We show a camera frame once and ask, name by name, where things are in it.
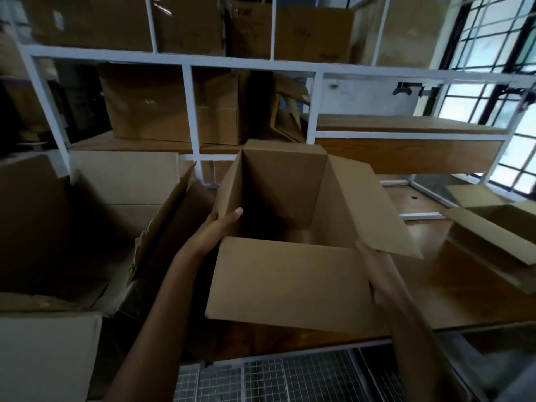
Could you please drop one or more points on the person's left hand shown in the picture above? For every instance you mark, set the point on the person's left hand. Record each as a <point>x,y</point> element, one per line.
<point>209,234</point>

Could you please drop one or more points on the person's right hand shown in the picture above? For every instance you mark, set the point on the person's right hand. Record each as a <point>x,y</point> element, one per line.
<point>379,272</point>

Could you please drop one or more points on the person's right thumb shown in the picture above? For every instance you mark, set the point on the person's right thumb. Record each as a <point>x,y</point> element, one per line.
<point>363,251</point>

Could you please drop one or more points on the person's left thumb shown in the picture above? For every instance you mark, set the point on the person's left thumb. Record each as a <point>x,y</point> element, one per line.
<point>230,216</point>

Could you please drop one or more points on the brown cardboard box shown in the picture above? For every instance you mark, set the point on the brown cardboard box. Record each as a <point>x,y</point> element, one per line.
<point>301,242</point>

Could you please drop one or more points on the person's left forearm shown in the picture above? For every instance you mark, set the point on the person's left forearm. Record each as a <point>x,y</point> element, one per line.
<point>155,326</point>

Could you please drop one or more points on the person's right forearm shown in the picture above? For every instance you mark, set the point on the person's right forearm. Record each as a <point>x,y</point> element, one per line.
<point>423,351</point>

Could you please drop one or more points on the wooden shelf board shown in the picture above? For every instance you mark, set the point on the wooden shelf board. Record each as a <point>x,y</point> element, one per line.
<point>410,142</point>

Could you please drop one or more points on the crumpled open cardboard box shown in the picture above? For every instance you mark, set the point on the crumpled open cardboard box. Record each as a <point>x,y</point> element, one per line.
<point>289,108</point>

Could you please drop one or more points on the large taped cardboard box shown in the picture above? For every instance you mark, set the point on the large taped cardboard box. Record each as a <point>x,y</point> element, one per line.
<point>167,104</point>

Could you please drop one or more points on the small open cardboard box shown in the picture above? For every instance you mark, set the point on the small open cardboard box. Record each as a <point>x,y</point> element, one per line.
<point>492,234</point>

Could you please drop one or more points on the white metal shelf rack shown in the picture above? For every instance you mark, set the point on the white metal shelf rack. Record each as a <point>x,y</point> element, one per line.
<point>234,79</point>

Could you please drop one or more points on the large torn open cardboard box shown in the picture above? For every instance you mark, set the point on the large torn open cardboard box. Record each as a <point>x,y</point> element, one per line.
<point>79,246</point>

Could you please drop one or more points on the black barred window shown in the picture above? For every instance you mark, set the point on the black barred window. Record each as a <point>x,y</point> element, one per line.
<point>494,87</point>

